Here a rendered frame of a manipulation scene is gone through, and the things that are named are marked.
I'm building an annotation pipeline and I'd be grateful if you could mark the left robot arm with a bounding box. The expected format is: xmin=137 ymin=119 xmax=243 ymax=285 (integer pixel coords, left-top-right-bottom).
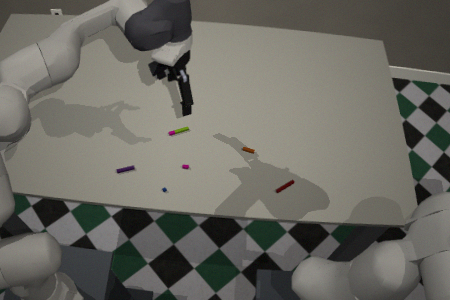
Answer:
xmin=0 ymin=0 xmax=192 ymax=300

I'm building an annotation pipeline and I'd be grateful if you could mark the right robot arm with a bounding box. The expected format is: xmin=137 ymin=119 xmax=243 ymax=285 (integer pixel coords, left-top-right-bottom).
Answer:
xmin=291 ymin=192 xmax=450 ymax=300

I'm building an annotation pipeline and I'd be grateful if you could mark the purple rod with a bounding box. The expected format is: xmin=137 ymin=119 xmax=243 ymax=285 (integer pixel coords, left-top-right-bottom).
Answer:
xmin=116 ymin=166 xmax=135 ymax=173

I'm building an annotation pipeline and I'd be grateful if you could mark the lime green rod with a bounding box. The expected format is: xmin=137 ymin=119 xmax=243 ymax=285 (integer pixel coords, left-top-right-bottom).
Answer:
xmin=174 ymin=126 xmax=189 ymax=134

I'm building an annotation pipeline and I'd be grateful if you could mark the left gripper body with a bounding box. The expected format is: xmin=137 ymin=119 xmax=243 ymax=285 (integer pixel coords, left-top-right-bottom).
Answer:
xmin=173 ymin=50 xmax=190 ymax=76

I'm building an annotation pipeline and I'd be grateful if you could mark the dark red rod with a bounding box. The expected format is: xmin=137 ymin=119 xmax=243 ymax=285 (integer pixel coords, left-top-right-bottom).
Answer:
xmin=276 ymin=180 xmax=295 ymax=193

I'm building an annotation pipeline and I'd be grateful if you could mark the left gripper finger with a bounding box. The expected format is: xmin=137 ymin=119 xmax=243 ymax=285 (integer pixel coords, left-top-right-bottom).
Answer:
xmin=167 ymin=68 xmax=175 ymax=82
xmin=172 ymin=65 xmax=194 ymax=116

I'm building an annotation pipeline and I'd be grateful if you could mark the orange rod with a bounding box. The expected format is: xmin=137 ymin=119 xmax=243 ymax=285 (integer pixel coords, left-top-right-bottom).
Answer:
xmin=243 ymin=147 xmax=255 ymax=154

